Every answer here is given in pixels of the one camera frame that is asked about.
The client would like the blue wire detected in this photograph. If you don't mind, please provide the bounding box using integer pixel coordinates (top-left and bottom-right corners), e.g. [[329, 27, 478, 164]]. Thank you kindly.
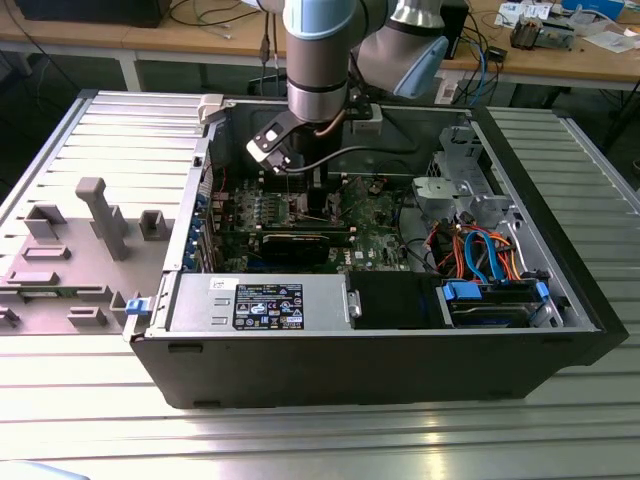
[[463, 230, 503, 285]]

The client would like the orange wire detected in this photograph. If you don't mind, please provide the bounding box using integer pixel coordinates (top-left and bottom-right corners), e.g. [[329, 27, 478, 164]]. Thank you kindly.
[[432, 224, 524, 281]]

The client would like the black wire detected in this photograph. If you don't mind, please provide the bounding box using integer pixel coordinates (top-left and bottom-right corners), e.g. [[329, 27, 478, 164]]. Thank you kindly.
[[397, 187, 442, 274]]

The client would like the hard disk blue carrier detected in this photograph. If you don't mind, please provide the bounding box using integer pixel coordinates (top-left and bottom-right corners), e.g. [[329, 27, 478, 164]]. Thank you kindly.
[[438, 279, 551, 330]]

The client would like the blue cardboard box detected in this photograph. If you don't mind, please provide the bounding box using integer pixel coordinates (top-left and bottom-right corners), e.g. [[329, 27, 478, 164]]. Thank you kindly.
[[560, 0, 626, 22]]

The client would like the beige case latch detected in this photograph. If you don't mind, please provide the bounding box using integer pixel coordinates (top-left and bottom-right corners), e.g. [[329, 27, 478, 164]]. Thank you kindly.
[[197, 93, 225, 126]]

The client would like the silver drive cage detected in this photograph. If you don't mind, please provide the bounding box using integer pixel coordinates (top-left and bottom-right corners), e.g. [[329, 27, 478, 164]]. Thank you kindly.
[[410, 124, 519, 236]]

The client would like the metal socket cover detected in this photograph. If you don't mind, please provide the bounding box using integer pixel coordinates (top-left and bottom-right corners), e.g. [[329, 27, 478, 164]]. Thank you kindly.
[[327, 175, 369, 221]]

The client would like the green RAM stick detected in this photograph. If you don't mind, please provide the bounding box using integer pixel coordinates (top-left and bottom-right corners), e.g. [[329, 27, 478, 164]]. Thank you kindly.
[[19, 287, 80, 299], [257, 223, 355, 244]]

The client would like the black equipment box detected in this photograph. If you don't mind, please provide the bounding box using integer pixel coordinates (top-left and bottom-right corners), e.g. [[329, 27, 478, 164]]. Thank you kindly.
[[13, 0, 164, 30]]

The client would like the black graphics card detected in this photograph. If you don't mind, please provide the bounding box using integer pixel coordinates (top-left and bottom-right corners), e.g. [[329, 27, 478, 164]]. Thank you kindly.
[[258, 231, 332, 267]]

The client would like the silver power supply unit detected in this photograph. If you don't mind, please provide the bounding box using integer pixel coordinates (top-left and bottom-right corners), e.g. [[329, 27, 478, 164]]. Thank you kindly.
[[168, 272, 351, 334]]

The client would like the black plastic shroud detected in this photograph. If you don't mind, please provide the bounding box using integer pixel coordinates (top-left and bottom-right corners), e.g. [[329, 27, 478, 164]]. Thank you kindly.
[[348, 271, 445, 331]]

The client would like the wooden desk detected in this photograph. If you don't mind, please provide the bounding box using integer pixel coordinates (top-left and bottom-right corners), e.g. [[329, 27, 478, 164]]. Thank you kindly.
[[0, 0, 640, 94]]

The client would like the white paper sheet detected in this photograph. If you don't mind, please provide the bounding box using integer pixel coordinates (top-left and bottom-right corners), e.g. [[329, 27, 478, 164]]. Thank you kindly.
[[582, 29, 640, 54]]

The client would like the black open PC case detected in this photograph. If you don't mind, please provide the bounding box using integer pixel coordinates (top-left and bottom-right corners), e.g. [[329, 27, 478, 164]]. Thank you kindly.
[[121, 93, 630, 411]]

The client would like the grey parts rack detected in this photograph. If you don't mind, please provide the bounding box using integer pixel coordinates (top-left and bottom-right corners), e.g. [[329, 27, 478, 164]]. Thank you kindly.
[[0, 176, 177, 337]]

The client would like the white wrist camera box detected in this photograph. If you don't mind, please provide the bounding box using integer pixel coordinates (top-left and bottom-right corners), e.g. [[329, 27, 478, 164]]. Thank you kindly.
[[245, 112, 295, 175], [349, 104, 384, 135]]

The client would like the green motherboard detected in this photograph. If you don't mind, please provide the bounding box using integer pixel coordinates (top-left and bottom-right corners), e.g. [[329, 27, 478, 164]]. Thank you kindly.
[[208, 172, 419, 275]]

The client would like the small electronics assembly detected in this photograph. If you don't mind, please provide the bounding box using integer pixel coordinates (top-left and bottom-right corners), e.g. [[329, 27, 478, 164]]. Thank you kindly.
[[508, 13, 545, 50]]

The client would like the black camera cable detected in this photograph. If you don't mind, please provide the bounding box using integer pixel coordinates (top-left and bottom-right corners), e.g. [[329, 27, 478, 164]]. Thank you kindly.
[[285, 144, 422, 175]]

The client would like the black upright box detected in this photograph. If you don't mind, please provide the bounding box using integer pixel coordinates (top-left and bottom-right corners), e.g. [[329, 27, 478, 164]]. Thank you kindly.
[[442, 0, 471, 61]]

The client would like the CPU socket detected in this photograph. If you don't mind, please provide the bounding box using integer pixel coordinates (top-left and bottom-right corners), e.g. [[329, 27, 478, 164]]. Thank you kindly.
[[289, 192, 346, 224]]

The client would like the blue cable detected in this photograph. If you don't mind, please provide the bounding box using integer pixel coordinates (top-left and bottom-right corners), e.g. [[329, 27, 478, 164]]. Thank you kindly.
[[478, 42, 496, 104]]

